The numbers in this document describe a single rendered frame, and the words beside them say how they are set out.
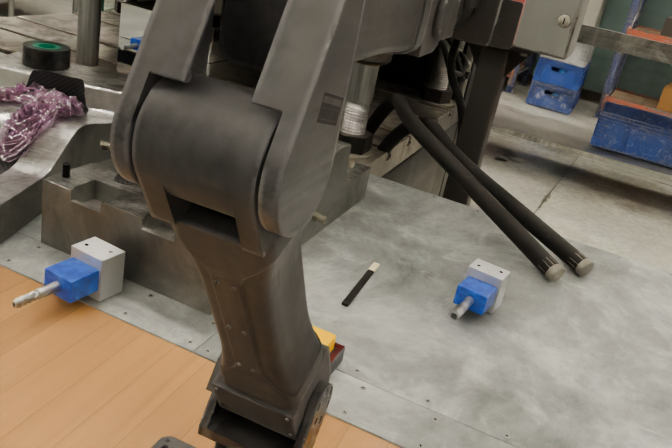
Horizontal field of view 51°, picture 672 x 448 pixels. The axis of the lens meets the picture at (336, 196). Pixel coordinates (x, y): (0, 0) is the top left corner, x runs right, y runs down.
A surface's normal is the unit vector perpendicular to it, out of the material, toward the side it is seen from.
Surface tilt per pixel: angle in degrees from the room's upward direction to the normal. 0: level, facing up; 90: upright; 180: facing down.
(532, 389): 0
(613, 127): 91
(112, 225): 90
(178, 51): 64
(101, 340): 0
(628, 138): 93
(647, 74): 90
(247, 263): 120
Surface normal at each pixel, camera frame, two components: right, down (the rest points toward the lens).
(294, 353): 0.88, 0.26
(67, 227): -0.40, 0.28
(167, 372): 0.18, -0.91
